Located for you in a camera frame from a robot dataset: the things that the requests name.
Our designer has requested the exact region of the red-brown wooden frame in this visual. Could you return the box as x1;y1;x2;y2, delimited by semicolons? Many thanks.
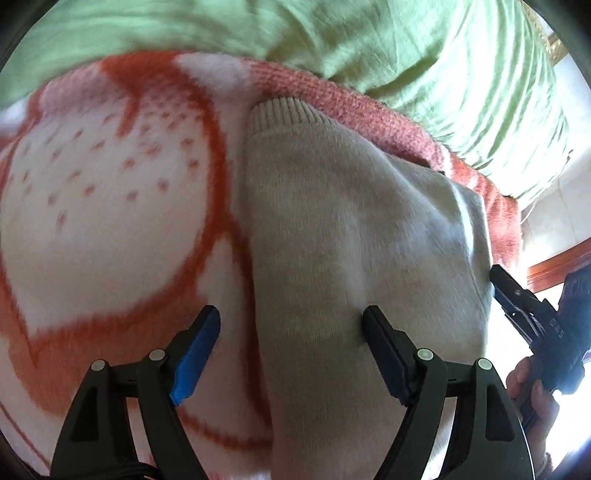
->
526;244;591;294

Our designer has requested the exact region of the beige knit sweater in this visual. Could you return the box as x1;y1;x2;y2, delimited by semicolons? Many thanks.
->
242;97;498;480

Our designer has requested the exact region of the gold picture frame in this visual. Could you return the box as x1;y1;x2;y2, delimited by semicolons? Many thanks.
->
544;31;563;64

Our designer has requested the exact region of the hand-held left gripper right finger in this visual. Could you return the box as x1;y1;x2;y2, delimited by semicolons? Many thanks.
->
362;305;530;480

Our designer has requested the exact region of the green bed sheet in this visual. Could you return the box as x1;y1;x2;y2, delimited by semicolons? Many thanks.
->
0;0;574;212

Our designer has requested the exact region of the orange and white blanket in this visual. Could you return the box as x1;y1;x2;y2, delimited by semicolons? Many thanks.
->
0;52;523;480

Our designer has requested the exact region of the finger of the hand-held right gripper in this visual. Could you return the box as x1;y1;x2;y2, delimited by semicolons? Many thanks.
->
488;265;556;352

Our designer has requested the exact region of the person's right hand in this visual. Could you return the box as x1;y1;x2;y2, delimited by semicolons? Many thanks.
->
505;356;563;462

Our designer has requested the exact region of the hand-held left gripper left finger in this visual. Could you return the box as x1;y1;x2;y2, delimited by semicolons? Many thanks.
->
50;305;221;480

